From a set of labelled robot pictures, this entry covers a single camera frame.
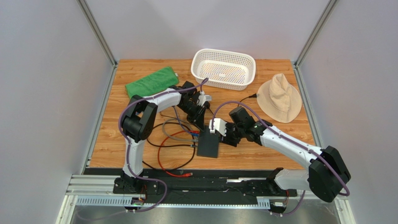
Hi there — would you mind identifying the blue ethernet cable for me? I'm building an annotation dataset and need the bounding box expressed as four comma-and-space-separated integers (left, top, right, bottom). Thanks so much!
172, 105, 200, 137

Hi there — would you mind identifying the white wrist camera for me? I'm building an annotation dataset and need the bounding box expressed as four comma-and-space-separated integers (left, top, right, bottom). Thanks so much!
198, 92, 212, 106
209, 118, 227, 136

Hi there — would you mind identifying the gray ethernet cable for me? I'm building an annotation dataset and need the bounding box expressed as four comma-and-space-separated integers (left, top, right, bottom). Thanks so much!
162, 119, 198, 143

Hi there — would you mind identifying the aluminium frame rail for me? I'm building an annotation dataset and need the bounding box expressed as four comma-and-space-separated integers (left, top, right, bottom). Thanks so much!
56, 168, 355, 224

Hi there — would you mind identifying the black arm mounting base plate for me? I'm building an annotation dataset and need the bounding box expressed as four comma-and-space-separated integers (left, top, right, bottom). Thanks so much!
113, 169, 298, 205

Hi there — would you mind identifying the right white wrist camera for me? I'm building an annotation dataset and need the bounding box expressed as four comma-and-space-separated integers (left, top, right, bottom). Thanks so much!
209, 118, 227, 136

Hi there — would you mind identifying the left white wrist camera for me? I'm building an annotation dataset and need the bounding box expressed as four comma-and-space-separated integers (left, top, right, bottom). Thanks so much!
198, 92, 212, 106

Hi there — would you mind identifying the black network switch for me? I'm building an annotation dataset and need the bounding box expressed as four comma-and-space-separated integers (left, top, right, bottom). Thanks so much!
197, 125, 220, 158

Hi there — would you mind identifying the white perforated plastic basket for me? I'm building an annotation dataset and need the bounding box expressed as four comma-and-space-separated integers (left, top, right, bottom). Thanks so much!
191, 49, 256, 91

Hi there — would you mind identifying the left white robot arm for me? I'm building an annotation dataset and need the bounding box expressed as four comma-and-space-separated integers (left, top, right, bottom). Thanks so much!
118, 78, 209, 187

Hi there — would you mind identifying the black adapter power cord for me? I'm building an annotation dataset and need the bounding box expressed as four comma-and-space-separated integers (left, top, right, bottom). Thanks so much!
205, 93, 259, 116

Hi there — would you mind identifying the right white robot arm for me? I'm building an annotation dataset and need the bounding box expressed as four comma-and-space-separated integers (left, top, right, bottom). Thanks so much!
209, 105, 351, 203

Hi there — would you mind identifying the beige bucket hat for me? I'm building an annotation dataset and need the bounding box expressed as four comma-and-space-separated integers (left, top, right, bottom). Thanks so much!
256, 73, 302, 123

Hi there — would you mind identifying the green folded towel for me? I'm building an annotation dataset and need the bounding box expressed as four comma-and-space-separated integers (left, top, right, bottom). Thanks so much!
125, 66, 179, 99

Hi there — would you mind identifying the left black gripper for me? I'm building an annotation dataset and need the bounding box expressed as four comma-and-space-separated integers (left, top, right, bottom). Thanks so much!
178, 101, 207, 132

